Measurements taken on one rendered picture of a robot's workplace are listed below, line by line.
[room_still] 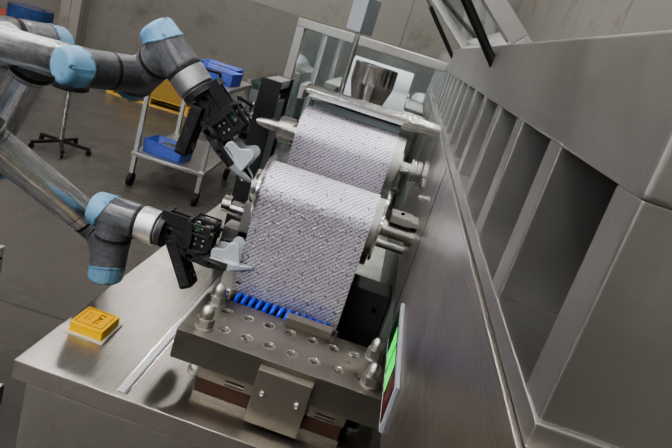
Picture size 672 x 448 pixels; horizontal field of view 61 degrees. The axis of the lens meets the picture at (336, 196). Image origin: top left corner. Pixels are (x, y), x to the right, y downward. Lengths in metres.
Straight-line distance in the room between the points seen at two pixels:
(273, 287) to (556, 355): 0.95
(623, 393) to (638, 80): 0.16
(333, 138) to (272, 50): 7.60
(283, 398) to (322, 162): 0.57
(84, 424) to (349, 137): 0.80
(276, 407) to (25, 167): 0.71
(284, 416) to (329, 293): 0.26
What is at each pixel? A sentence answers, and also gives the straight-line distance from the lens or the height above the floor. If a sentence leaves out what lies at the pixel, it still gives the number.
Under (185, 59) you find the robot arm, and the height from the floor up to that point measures 1.46.
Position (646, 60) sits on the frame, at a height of 1.64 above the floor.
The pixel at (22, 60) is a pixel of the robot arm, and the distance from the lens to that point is 1.36.
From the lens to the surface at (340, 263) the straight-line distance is 1.17.
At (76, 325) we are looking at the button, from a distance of 1.27.
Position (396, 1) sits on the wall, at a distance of 8.80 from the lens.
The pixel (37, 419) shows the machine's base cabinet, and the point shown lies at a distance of 1.25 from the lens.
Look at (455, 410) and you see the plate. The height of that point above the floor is 1.37.
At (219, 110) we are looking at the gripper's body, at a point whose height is 1.38.
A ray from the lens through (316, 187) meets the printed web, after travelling 1.16.
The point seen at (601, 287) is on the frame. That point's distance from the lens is 0.30.
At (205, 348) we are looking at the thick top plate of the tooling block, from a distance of 1.09.
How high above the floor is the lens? 1.61
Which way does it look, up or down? 16 degrees down
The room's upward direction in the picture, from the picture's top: 17 degrees clockwise
